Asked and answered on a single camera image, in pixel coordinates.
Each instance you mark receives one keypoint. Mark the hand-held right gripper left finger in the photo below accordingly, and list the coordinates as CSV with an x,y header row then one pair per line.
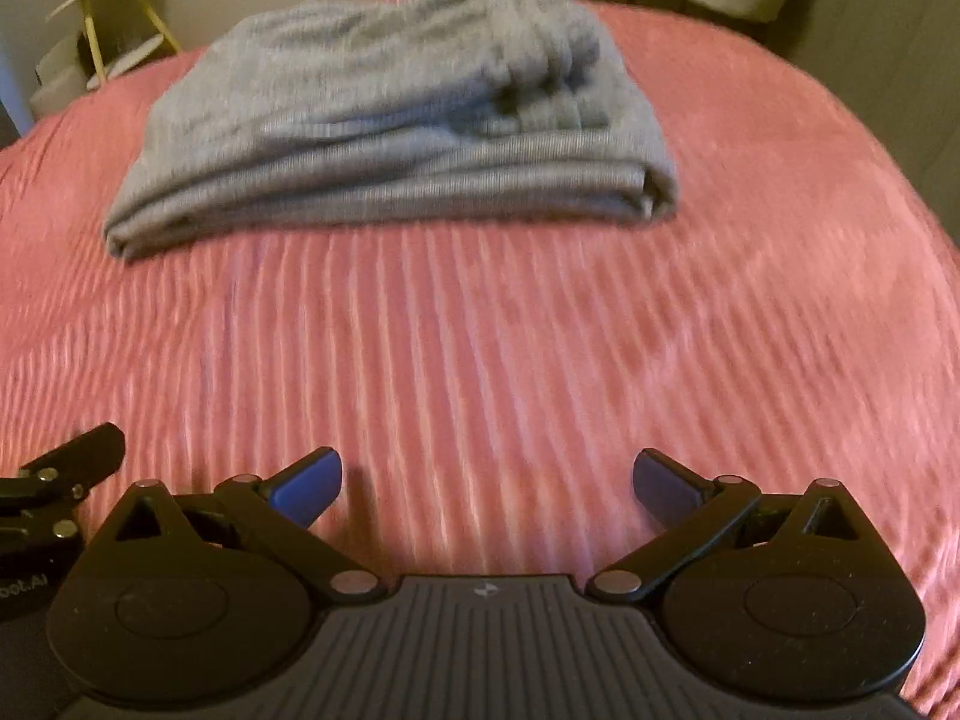
x,y
307,487

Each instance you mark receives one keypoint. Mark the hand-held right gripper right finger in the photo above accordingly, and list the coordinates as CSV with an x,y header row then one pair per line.
x,y
667,487

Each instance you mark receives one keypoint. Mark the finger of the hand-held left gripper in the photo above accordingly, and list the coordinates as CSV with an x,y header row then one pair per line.
x,y
82,454

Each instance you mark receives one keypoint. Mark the grey pants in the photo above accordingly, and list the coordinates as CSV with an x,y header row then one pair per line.
x,y
390,105

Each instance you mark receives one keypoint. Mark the pink ribbed bedspread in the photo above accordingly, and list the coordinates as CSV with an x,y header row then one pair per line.
x,y
487,330

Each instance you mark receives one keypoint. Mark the yellow-legged side shelf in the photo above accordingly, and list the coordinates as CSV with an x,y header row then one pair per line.
x,y
112,22

